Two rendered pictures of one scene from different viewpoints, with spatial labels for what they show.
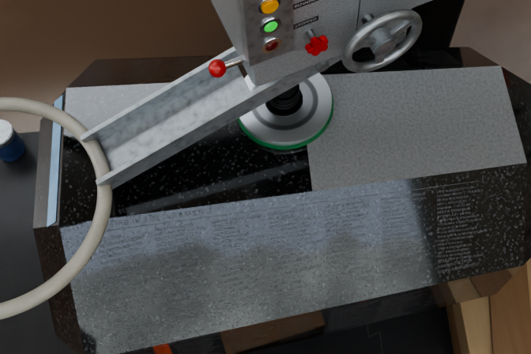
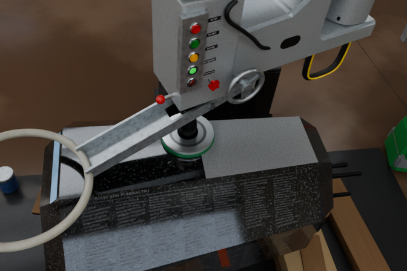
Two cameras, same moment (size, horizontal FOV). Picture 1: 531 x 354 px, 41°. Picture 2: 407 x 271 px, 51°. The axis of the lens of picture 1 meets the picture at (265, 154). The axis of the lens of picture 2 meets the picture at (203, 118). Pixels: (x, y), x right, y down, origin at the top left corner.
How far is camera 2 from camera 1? 0.33 m
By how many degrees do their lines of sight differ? 17
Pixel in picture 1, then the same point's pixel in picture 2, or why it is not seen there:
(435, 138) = (269, 150)
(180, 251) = (130, 216)
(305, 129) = (200, 146)
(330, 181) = (215, 173)
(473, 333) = not seen: outside the picture
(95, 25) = (63, 117)
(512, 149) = (309, 155)
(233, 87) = (162, 120)
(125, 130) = (100, 145)
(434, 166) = (270, 164)
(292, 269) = (195, 227)
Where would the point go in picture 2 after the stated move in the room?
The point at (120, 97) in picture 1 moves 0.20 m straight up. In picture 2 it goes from (94, 132) to (88, 98)
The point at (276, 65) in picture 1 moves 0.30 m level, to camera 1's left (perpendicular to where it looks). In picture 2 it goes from (191, 97) to (98, 105)
